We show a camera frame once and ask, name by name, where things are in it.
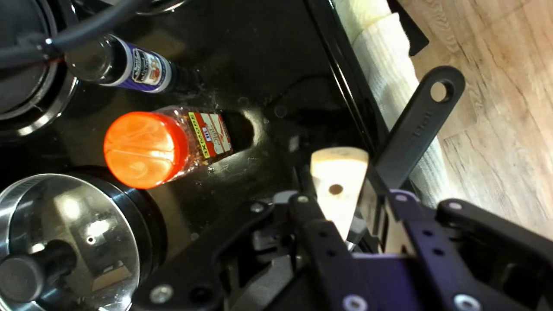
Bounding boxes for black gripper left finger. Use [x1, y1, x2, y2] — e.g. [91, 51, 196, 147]
[286, 195, 383, 311]

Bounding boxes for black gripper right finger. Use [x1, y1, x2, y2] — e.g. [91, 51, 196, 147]
[385, 191, 542, 311]

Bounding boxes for steel pot with glass lid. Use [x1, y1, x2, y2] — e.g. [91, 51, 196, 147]
[0, 172, 167, 311]

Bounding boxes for black electric stove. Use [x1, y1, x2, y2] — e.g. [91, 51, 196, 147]
[1, 0, 386, 311]

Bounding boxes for red capped spice jar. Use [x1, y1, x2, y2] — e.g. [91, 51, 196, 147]
[101, 107, 231, 190]

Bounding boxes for small dark capped seasoning bottle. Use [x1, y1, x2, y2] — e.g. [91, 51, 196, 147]
[63, 34, 200, 93]

